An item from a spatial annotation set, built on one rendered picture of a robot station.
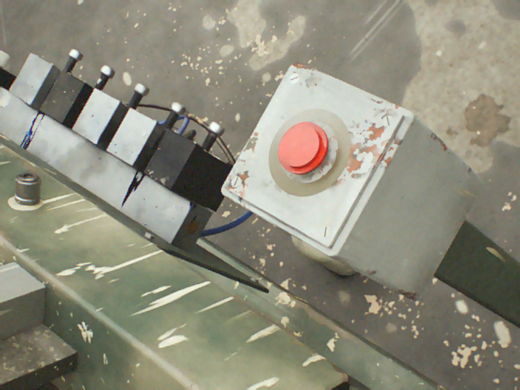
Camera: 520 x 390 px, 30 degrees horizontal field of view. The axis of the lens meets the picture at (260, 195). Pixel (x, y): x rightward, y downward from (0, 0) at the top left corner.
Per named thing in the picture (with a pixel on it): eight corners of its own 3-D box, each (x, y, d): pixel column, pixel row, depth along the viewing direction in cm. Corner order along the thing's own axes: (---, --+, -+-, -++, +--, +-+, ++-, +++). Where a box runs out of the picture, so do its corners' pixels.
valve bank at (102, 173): (330, 187, 112) (219, 114, 93) (269, 294, 112) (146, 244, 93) (70, 50, 141) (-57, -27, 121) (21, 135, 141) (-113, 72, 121)
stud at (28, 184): (45, 204, 96) (46, 177, 95) (23, 210, 94) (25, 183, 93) (30, 194, 97) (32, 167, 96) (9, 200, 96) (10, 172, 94)
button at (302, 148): (346, 141, 71) (333, 131, 69) (319, 189, 71) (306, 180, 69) (306, 121, 73) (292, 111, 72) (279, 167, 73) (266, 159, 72)
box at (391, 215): (490, 184, 83) (413, 110, 68) (422, 306, 83) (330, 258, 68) (381, 133, 90) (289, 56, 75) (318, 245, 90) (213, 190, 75)
